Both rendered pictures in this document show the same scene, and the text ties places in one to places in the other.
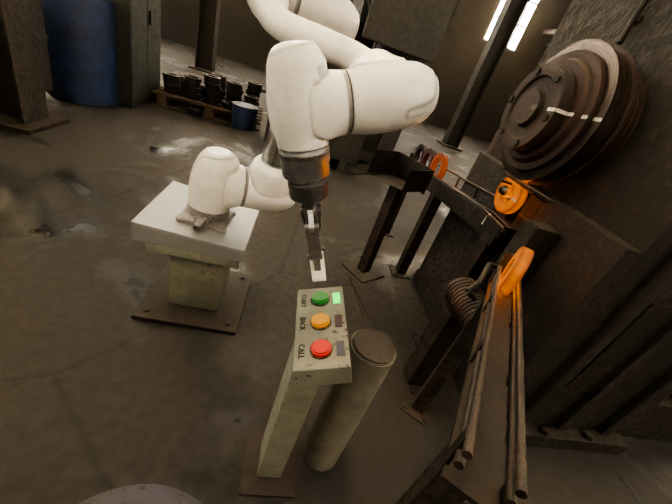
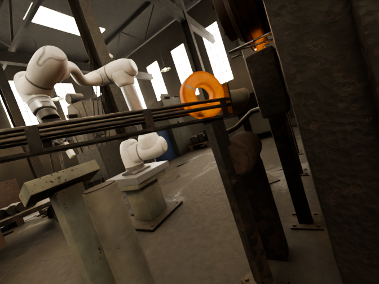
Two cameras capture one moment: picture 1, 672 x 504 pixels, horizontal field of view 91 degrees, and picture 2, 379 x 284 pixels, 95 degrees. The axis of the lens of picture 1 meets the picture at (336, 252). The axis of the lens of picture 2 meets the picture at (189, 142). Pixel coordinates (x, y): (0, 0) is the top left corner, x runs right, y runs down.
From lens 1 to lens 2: 1.07 m
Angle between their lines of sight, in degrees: 50
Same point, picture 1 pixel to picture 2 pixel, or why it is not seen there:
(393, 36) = not seen: hidden behind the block
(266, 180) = (140, 142)
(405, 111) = (36, 63)
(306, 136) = (23, 97)
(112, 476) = not seen: outside the picture
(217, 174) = (123, 148)
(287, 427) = (77, 259)
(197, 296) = (142, 213)
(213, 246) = (127, 180)
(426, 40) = not seen: hidden behind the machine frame
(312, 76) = (17, 79)
